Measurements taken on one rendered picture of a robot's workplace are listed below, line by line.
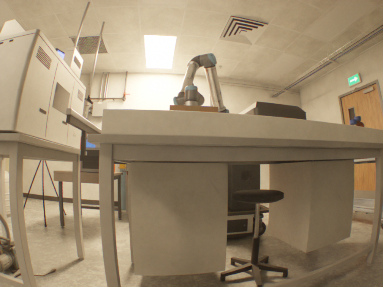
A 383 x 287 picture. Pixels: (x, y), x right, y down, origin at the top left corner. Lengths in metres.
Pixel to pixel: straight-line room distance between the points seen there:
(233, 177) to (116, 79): 3.31
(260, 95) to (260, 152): 4.11
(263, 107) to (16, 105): 1.33
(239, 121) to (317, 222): 0.95
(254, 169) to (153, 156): 1.60
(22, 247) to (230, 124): 1.07
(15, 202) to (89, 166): 1.59
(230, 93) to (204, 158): 3.90
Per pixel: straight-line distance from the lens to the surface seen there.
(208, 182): 1.06
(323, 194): 1.50
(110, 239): 0.84
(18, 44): 1.21
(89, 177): 2.39
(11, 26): 1.42
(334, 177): 1.57
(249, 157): 0.86
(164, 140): 0.74
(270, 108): 1.32
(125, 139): 0.75
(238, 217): 2.17
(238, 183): 2.19
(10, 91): 1.08
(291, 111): 1.40
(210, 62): 1.94
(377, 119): 4.09
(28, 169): 5.05
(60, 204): 2.66
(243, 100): 4.72
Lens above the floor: 0.78
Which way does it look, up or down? 7 degrees up
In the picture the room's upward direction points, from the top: straight up
